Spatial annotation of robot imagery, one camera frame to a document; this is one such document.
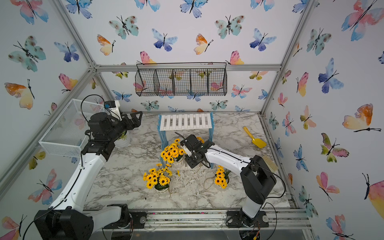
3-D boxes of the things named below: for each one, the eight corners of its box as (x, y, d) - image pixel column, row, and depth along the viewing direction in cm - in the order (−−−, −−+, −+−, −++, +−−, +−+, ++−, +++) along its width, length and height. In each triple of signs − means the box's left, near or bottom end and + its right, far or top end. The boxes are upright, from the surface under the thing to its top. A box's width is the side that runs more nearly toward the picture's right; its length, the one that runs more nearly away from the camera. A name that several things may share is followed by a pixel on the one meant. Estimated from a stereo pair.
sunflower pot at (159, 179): (150, 194, 84) (141, 184, 71) (154, 174, 91) (146, 161, 78) (171, 194, 84) (166, 184, 71) (173, 174, 91) (169, 161, 78)
